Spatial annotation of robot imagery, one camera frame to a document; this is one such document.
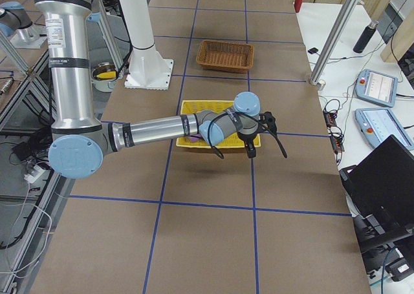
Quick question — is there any white pot with lid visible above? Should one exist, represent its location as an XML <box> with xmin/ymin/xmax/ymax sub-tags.
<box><xmin>91</xmin><ymin>62</ymin><xmax>117</xmax><ymax>93</ymax></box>

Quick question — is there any purple foam block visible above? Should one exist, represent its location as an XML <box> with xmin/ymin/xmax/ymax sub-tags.
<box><xmin>188</xmin><ymin>136</ymin><xmax>201</xmax><ymax>143</ymax></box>

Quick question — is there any black water bottle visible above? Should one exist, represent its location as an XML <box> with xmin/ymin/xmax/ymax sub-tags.
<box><xmin>353</xmin><ymin>20</ymin><xmax>378</xmax><ymax>54</ymax></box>

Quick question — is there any brown wicker basket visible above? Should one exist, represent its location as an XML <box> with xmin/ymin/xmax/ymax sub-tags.
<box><xmin>196</xmin><ymin>40</ymin><xmax>254</xmax><ymax>74</ymax></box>

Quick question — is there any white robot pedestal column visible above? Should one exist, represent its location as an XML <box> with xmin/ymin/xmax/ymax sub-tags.
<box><xmin>120</xmin><ymin>0</ymin><xmax>174</xmax><ymax>90</ymax></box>

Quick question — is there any teach pendant far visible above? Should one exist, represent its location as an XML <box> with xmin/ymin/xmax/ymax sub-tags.
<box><xmin>355</xmin><ymin>69</ymin><xmax>398</xmax><ymax>108</ymax></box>

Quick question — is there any yellow woven basket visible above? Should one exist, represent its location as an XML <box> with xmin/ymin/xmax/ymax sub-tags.
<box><xmin>176</xmin><ymin>100</ymin><xmax>261</xmax><ymax>149</ymax></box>

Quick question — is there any teach pendant near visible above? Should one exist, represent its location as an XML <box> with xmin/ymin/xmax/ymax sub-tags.
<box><xmin>354</xmin><ymin>108</ymin><xmax>413</xmax><ymax>151</ymax></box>

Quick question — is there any black laptop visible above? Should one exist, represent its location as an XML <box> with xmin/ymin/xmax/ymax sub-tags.
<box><xmin>338</xmin><ymin>134</ymin><xmax>414</xmax><ymax>224</ymax></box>

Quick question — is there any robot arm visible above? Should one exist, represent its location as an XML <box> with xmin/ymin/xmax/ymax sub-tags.
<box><xmin>34</xmin><ymin>0</ymin><xmax>263</xmax><ymax>179</ymax></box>
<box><xmin>1</xmin><ymin>1</ymin><xmax>47</xmax><ymax>49</ymax></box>

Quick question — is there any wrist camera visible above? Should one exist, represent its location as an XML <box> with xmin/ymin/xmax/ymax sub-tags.
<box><xmin>259</xmin><ymin>111</ymin><xmax>278</xmax><ymax>134</ymax></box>

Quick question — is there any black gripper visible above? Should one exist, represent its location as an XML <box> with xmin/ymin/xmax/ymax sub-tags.
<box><xmin>237</xmin><ymin>118</ymin><xmax>263</xmax><ymax>158</ymax></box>

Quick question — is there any aluminium frame post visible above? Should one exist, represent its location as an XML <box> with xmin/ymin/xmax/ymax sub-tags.
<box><xmin>309</xmin><ymin>0</ymin><xmax>359</xmax><ymax>91</ymax></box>

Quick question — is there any teach pendant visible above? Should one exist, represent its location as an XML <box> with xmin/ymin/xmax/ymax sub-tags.
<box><xmin>354</xmin><ymin>108</ymin><xmax>413</xmax><ymax>151</ymax></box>
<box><xmin>355</xmin><ymin>69</ymin><xmax>398</xmax><ymax>108</ymax></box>

